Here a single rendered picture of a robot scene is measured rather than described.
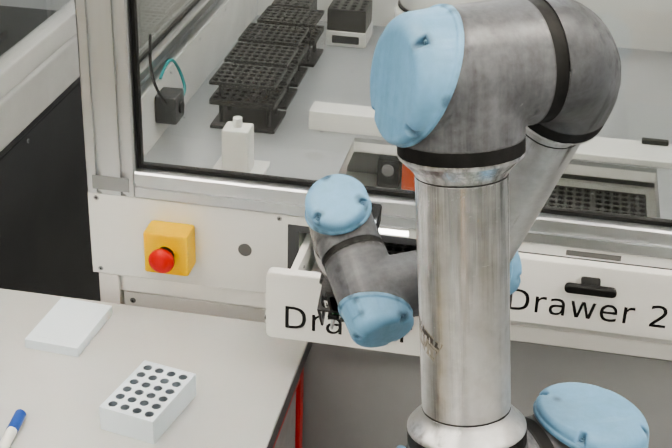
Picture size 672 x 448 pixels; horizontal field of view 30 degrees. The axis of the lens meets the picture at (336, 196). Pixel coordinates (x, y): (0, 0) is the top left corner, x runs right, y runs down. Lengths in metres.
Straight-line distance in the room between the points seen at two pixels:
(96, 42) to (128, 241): 0.33
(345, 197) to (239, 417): 0.48
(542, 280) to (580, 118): 0.75
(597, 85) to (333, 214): 0.40
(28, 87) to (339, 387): 0.93
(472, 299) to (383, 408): 0.96
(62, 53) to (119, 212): 0.80
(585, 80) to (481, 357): 0.27
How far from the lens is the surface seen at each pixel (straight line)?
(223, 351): 1.93
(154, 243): 1.95
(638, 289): 1.90
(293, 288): 1.81
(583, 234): 1.88
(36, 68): 2.64
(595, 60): 1.13
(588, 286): 1.86
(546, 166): 1.25
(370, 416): 2.10
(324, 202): 1.42
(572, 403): 1.30
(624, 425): 1.29
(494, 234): 1.13
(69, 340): 1.95
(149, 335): 1.98
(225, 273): 2.00
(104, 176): 1.98
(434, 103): 1.05
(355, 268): 1.40
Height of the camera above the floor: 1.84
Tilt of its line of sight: 27 degrees down
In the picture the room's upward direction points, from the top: 2 degrees clockwise
